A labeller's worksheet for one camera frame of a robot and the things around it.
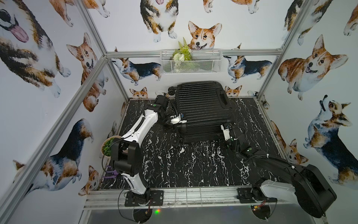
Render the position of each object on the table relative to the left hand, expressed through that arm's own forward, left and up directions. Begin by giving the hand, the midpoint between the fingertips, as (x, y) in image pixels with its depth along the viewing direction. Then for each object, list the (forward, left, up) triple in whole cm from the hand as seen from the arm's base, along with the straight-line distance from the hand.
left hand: (176, 124), depth 86 cm
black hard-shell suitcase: (+10, -18, +5) cm, 21 cm away
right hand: (-6, -26, -5) cm, 27 cm away
